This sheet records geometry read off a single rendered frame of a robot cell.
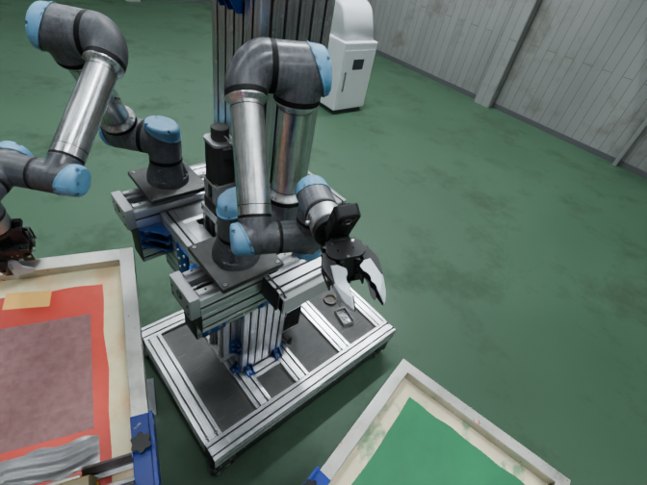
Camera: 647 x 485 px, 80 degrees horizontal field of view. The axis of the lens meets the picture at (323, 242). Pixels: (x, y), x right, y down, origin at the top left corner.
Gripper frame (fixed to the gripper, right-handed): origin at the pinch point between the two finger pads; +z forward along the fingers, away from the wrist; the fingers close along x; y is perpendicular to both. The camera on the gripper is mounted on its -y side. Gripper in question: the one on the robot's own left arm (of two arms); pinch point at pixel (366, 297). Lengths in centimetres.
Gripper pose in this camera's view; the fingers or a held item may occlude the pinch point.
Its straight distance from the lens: 63.5
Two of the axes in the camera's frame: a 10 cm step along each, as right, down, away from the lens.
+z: 2.8, 6.6, -6.9
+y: -0.4, 7.3, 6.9
